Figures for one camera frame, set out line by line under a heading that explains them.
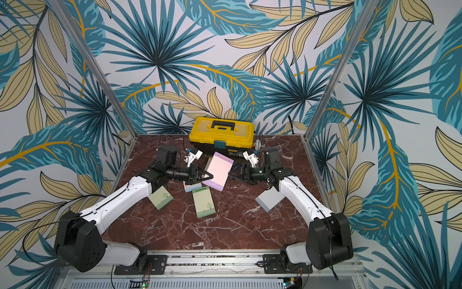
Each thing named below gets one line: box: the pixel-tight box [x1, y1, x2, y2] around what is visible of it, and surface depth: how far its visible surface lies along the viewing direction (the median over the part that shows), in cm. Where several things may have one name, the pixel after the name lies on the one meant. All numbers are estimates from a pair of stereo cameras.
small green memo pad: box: [147, 185, 174, 211], surface depth 92 cm
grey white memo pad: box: [255, 185, 286, 213], surface depth 94 cm
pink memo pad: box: [201, 151, 235, 193], surface depth 77 cm
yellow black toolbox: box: [188, 116, 256, 157], surface depth 100 cm
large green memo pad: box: [191, 186, 216, 219], surface depth 92 cm
